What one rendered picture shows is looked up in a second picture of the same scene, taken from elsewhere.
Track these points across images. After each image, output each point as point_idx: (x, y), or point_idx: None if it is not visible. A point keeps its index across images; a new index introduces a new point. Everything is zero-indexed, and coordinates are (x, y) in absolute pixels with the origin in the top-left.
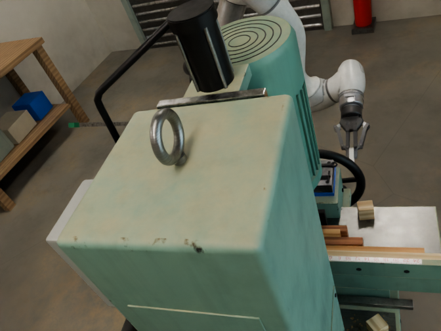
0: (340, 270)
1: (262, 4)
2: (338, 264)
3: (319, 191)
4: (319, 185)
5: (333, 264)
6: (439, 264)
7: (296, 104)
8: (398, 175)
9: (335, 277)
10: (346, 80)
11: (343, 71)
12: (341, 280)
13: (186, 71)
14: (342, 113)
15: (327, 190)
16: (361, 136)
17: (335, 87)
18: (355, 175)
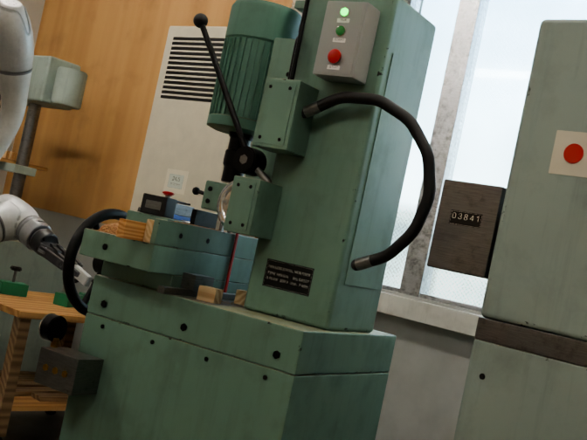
0: (254, 254)
1: (27, 60)
2: (256, 244)
3: (184, 214)
4: (187, 206)
5: (253, 243)
6: None
7: None
8: None
9: (248, 265)
10: (25, 207)
11: (14, 200)
12: (250, 270)
13: (204, 19)
14: (41, 236)
15: (189, 214)
16: (76, 258)
17: (11, 213)
18: None
